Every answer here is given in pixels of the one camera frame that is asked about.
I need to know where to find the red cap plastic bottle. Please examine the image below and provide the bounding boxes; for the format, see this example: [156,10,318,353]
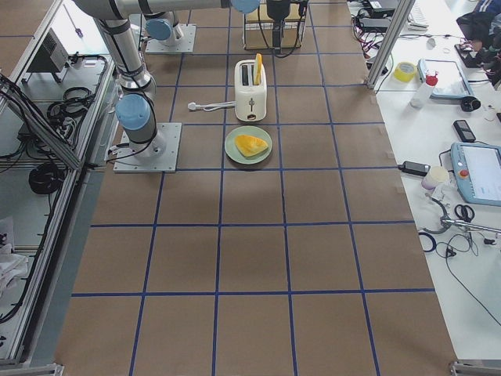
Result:
[409,70,438,109]

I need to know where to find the yellow tape roll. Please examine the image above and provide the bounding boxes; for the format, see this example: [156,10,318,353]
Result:
[393,62,417,82]

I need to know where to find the black power adapter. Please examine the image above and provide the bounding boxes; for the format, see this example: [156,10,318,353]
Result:
[398,161,431,177]

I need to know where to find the blue teach pendant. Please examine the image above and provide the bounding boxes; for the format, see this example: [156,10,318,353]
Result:
[450,143,500,207]
[417,59,474,99]

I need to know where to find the yellow bread on plate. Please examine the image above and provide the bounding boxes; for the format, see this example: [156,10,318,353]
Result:
[234,134,269,158]

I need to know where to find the white toaster power cord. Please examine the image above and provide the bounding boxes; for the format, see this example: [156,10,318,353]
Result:
[187,100,236,114]

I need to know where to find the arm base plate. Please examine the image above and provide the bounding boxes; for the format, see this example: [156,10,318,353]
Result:
[146,20,196,54]
[113,123,182,173]

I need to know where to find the white paper cup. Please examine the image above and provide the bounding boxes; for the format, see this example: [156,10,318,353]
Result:
[421,166,449,190]

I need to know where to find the white two-slot toaster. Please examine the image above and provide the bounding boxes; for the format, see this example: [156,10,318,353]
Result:
[234,60,267,122]

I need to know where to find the aluminium frame post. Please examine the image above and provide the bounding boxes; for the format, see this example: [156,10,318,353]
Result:
[366,0,415,89]

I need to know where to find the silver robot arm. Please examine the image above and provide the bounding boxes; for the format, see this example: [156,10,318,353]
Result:
[139,1,290,54]
[75,1,259,163]

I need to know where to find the light green plate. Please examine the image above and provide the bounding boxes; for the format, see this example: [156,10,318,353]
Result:
[225,126,272,165]

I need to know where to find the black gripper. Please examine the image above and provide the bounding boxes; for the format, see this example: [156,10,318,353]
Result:
[266,0,290,51]

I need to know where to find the toast slice in toaster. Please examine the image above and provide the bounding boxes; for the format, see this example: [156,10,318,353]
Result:
[253,53,263,85]

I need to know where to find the black scissors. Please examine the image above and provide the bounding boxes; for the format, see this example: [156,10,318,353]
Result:
[454,204,475,222]

